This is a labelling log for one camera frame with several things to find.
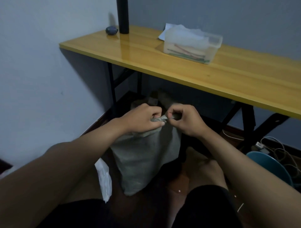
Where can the black metal desk leg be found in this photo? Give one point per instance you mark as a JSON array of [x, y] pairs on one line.
[[249, 126], [111, 87]]

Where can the small dark round case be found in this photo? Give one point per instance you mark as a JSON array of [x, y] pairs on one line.
[[111, 30]]

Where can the grey woven sack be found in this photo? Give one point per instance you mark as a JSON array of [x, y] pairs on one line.
[[141, 159]]

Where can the person's right forearm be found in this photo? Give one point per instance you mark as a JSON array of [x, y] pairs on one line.
[[251, 178]]

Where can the person's left leg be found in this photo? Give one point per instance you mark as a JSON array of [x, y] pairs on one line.
[[84, 188]]

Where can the yellow wooden desk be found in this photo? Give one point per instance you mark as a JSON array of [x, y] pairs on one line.
[[141, 54]]

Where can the clear plastic box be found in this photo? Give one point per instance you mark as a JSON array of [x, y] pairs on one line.
[[211, 54]]

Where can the black cylindrical bottle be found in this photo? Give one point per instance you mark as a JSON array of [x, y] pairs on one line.
[[122, 16]]

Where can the blue plastic bucket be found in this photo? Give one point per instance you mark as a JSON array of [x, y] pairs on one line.
[[270, 166]]

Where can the white bag with red print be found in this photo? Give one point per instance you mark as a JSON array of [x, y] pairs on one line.
[[103, 178]]

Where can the dark brown wooden door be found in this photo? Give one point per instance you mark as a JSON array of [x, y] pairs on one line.
[[5, 165]]

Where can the black shorts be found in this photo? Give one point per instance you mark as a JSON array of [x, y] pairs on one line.
[[207, 209]]

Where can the white tissue sheet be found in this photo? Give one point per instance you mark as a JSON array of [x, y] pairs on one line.
[[163, 33]]

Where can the white charger plug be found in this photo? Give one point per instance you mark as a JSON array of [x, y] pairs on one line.
[[261, 146]]

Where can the person's left hand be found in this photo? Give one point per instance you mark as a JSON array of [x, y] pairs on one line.
[[141, 119]]

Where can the person's left forearm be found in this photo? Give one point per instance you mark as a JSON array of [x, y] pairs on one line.
[[58, 176]]

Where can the person's leg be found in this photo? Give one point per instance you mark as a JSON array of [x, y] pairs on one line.
[[202, 169], [84, 188]]

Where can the person's right leg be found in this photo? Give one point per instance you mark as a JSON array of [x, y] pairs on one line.
[[202, 169]]

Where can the person's right hand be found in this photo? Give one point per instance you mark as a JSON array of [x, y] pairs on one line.
[[188, 121]]

